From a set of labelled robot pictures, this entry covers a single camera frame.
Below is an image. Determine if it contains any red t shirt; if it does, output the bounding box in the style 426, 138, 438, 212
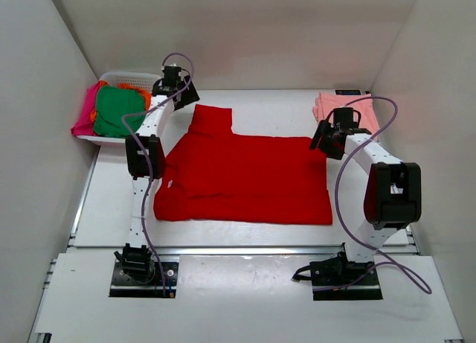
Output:
153, 105, 333, 225

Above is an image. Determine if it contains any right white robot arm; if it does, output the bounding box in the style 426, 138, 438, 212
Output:
309, 107, 422, 284

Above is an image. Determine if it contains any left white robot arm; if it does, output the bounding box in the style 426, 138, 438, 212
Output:
115, 63, 199, 286

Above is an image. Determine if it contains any white plastic basket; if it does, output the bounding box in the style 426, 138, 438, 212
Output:
77, 71, 161, 147

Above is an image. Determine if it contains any folded pink t shirt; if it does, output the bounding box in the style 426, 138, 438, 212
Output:
312, 93, 379, 134

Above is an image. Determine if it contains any orange t shirt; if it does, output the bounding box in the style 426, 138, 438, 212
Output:
89, 83, 152, 123

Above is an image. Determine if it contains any green t shirt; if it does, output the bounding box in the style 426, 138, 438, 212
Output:
93, 86, 146, 138

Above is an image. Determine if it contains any magenta t shirt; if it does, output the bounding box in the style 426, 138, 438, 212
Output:
71, 80, 108, 137

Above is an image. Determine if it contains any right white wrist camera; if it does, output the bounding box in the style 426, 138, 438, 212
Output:
330, 107, 346, 115

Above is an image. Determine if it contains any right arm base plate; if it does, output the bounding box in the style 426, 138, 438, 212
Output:
292, 252, 383, 301

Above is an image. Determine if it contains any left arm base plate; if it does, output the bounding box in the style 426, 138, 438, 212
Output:
109, 251, 179, 299

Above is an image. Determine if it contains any aluminium table rail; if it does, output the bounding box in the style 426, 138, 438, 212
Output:
68, 244, 418, 256

